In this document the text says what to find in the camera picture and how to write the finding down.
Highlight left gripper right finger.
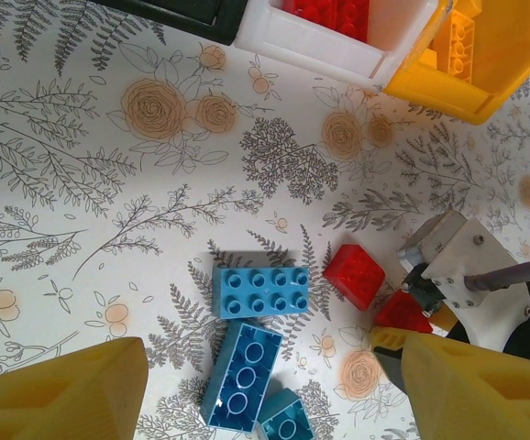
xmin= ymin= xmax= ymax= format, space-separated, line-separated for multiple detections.
xmin=402 ymin=332 xmax=530 ymax=440

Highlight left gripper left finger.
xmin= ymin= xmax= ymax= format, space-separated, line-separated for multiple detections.
xmin=0 ymin=336 xmax=150 ymax=440

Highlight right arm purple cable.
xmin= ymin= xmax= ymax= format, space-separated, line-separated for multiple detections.
xmin=464 ymin=258 xmax=530 ymax=293

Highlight white plastic bin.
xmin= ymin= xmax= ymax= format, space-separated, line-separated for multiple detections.
xmin=233 ymin=0 xmax=452 ymax=89

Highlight floral table cover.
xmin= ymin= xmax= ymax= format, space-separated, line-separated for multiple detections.
xmin=0 ymin=0 xmax=530 ymax=440

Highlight small red lego brick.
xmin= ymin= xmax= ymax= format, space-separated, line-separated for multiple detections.
xmin=323 ymin=244 xmax=386 ymax=313

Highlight long yellow lego brick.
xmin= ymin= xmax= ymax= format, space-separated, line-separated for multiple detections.
xmin=431 ymin=11 xmax=477 ymax=84

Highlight yellow plastic bin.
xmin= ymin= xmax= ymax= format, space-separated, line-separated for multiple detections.
xmin=381 ymin=0 xmax=530 ymax=127

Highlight long red lego brick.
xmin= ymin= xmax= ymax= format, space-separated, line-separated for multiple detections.
xmin=374 ymin=291 xmax=434 ymax=336

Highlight black plastic bin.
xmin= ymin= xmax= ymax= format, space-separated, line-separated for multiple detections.
xmin=88 ymin=0 xmax=249 ymax=46

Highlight small blue lego brick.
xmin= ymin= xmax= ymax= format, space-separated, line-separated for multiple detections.
xmin=258 ymin=387 xmax=316 ymax=440

